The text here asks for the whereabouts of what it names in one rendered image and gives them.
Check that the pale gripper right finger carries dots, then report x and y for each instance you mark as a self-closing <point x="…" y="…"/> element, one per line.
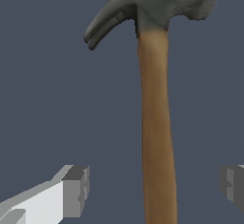
<point x="234" y="186"/>

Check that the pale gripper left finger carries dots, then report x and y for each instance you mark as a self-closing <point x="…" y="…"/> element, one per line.
<point x="54" y="196"/>

